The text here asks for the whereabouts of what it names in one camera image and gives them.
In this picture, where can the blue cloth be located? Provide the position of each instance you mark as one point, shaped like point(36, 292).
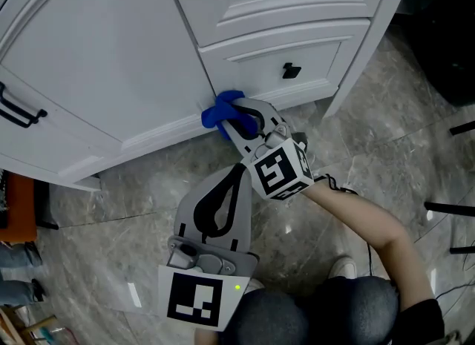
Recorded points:
point(222, 110)

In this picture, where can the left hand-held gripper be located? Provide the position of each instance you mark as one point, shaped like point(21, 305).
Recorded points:
point(193, 299)

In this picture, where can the white vanity cabinet with sink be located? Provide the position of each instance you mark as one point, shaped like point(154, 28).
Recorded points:
point(111, 39)

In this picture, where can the grey chair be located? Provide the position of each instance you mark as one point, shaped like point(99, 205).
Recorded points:
point(451, 209)

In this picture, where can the person's left white shoe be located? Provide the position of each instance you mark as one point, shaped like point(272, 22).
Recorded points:
point(254, 285)

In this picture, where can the person's right forearm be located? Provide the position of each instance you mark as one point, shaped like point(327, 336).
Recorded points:
point(371, 225)

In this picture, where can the person's left forearm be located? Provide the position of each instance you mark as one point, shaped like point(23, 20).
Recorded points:
point(208, 338)

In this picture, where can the small white drawer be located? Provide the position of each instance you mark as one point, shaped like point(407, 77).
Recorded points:
point(259, 72)

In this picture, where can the person's black shirt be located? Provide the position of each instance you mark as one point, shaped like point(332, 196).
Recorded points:
point(423, 321)

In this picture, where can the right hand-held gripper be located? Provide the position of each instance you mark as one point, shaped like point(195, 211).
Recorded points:
point(278, 173)

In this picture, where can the white round table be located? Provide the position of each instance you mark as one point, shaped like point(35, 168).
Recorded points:
point(441, 39)

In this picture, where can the person's legs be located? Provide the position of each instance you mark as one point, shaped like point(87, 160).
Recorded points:
point(315, 314)

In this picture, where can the person's right white shoe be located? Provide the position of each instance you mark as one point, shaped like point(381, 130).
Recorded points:
point(344, 267)

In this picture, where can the person's white shoe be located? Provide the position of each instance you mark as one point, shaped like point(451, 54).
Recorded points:
point(254, 285)
point(344, 267)

